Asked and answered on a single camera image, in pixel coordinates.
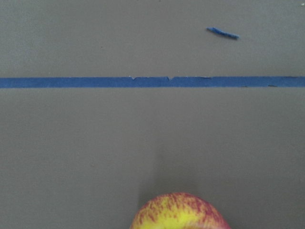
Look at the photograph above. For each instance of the small blue tape scrap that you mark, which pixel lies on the small blue tape scrap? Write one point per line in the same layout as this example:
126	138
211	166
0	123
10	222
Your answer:
222	33

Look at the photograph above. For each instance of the lone red yellow apple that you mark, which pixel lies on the lone red yellow apple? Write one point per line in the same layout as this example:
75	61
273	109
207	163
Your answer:
178	210

